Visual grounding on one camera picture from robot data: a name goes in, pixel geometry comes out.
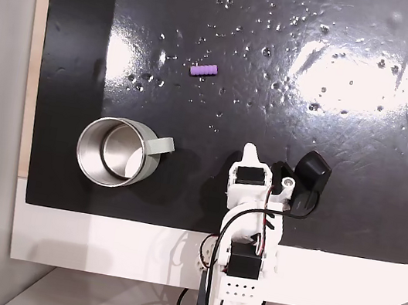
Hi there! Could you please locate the purple ribbed pen grip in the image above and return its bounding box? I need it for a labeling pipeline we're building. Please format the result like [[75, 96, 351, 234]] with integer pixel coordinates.
[[188, 61, 219, 81]]

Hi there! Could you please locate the black oval camera box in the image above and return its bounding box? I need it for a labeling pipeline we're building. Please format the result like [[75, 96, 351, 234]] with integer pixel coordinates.
[[286, 147, 336, 220]]

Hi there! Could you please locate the thin black camera cable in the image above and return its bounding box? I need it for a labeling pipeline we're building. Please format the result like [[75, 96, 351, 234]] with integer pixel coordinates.
[[205, 177, 321, 292]]

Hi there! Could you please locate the light wooden board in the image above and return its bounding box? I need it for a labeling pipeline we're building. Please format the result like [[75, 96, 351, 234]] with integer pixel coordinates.
[[4, 0, 59, 179]]

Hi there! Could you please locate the glossy black mat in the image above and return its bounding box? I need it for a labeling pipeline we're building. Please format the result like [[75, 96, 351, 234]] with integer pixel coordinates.
[[13, 0, 408, 269]]

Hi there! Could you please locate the steel cup with handle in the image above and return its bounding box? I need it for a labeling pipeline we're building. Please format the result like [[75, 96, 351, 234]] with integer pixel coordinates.
[[71, 111, 179, 197]]

